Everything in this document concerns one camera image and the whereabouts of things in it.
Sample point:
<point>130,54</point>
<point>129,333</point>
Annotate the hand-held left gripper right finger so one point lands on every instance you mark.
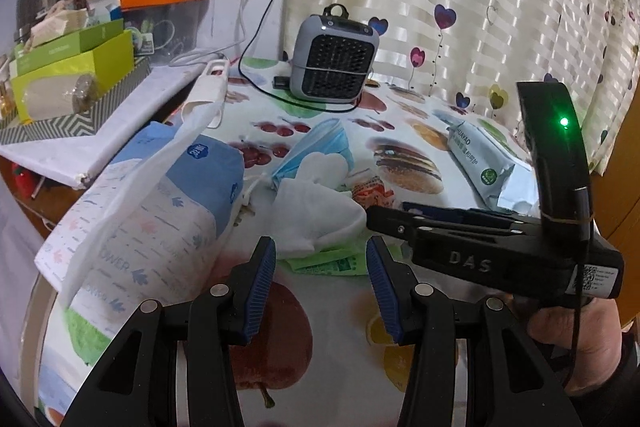
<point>382,297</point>

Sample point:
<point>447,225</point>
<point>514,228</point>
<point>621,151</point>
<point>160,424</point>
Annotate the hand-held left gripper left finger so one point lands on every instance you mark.
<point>262,292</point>

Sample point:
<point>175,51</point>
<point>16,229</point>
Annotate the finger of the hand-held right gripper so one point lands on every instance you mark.
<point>450,208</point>
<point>395,222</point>

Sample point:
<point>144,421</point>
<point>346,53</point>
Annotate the white cloth mitt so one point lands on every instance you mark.
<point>315,207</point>

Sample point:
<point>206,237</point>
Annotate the person's right hand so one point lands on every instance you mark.
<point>595,337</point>

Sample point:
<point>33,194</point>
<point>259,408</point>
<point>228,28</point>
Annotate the red print packet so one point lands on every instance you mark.
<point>372,192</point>

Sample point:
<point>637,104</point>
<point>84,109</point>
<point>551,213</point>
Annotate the fruit print tablecloth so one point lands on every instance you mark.
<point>325,307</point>

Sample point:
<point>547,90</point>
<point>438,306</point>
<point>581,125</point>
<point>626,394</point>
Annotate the wet wipes pack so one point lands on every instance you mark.
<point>480,157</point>

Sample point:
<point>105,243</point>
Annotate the green packet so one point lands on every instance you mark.
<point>330,263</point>

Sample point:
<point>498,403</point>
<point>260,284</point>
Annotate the blue face mask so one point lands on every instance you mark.
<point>325,142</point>

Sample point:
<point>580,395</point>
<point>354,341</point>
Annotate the blue white diaper pack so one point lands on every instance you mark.
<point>190,207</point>

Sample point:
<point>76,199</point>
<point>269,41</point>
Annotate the wooden wardrobe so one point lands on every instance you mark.
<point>622,207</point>

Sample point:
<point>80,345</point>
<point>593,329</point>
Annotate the small grey heater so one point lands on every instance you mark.
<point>335,57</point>

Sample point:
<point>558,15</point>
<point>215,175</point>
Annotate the black plug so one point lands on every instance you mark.
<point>280,82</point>

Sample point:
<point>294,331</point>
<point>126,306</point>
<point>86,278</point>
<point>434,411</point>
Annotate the white board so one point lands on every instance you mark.
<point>100,147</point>

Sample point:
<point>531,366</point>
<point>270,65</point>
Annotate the grey chevron box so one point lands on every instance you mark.
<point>75,127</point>

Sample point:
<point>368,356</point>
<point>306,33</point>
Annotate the clear plastic bin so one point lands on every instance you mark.
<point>170,32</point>

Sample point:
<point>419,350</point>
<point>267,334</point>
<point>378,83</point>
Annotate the small lime green box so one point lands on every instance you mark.
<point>100,62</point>

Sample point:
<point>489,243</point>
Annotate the glass jar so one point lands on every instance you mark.
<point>27,7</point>

